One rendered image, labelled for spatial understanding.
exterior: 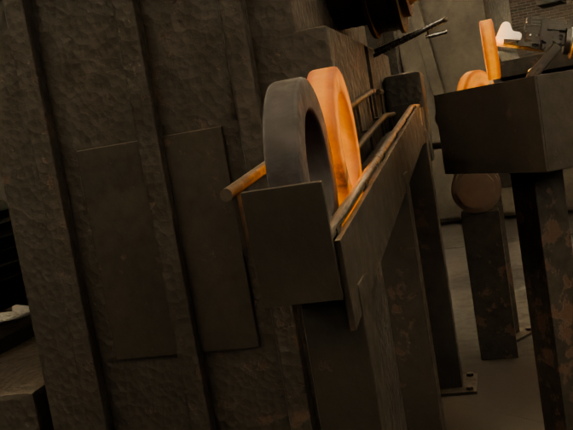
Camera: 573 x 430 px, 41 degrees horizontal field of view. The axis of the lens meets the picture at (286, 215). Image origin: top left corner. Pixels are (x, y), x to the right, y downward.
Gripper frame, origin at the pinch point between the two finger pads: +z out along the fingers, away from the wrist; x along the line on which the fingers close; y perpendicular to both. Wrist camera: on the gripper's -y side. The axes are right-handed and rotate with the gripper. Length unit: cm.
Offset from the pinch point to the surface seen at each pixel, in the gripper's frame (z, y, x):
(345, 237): 11, -30, 145
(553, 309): -16, -48, 85
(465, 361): -6, -86, 4
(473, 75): 2.9, -8.4, -12.9
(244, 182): 21, -27, 144
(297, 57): 33, -12, 79
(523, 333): -22, -81, -15
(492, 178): -5.8, -35.0, 7.3
